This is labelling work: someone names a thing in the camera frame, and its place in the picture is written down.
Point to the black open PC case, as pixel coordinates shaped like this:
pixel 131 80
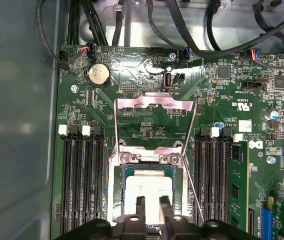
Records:
pixel 19 112

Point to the black pin header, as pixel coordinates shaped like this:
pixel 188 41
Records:
pixel 156 51

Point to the RAM slot black clips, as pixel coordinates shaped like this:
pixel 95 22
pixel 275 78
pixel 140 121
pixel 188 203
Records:
pixel 98 175
pixel 199 175
pixel 223 175
pixel 76 175

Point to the blue expansion slot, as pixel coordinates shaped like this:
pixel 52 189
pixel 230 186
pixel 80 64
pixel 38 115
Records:
pixel 266 220

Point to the internal USB port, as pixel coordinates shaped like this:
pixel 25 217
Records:
pixel 168 78

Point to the CPU socket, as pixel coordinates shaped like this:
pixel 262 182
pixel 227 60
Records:
pixel 114 190

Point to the small blue capacitor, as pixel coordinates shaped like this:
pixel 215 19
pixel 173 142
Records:
pixel 221 125

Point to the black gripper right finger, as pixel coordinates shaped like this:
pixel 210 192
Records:
pixel 181 230

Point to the silver square CPU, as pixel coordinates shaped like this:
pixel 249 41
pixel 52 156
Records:
pixel 146 186

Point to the round coin cell battery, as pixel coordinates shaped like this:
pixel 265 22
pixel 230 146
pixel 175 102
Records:
pixel 98 74

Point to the black board connector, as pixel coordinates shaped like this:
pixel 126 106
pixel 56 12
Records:
pixel 63 58
pixel 254 86

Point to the silver screw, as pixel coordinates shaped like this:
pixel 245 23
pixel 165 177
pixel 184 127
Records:
pixel 74 88
pixel 172 56
pixel 271 159

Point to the black square chip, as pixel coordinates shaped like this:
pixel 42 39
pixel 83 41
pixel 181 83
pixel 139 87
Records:
pixel 223 72
pixel 279 82

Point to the white label sticker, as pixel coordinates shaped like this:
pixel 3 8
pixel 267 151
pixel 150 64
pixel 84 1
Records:
pixel 245 126

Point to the metal socket cover frame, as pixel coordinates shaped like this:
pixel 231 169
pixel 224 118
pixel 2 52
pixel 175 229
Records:
pixel 154 99

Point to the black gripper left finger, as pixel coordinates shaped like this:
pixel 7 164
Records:
pixel 129 230

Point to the black fan header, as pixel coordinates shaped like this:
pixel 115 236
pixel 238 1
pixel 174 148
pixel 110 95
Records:
pixel 179 77

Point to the silver capacitor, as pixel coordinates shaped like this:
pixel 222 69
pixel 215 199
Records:
pixel 271 116

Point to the green RAM stick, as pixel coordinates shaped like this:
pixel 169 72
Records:
pixel 239 175

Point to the short black expansion slot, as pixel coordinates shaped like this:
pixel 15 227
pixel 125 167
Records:
pixel 251 220

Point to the green motherboard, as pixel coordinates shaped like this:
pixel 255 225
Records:
pixel 214 100

